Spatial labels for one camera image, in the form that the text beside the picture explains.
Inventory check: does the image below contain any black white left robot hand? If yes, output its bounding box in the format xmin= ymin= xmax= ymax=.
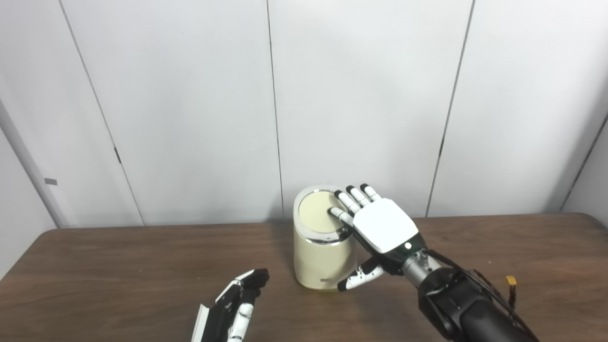
xmin=191 ymin=268 xmax=270 ymax=342

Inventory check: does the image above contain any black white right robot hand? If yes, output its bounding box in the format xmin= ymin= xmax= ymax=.
xmin=329 ymin=183 xmax=428 ymax=292

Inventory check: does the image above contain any cream round bin lid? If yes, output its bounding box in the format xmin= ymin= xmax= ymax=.
xmin=298 ymin=190 xmax=350 ymax=234

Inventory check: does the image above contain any cream-colored bin body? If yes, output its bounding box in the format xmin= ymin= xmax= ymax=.
xmin=293 ymin=185 xmax=359 ymax=290

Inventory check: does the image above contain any yellow plug on thin wires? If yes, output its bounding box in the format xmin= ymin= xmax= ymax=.
xmin=504 ymin=275 xmax=518 ymax=307

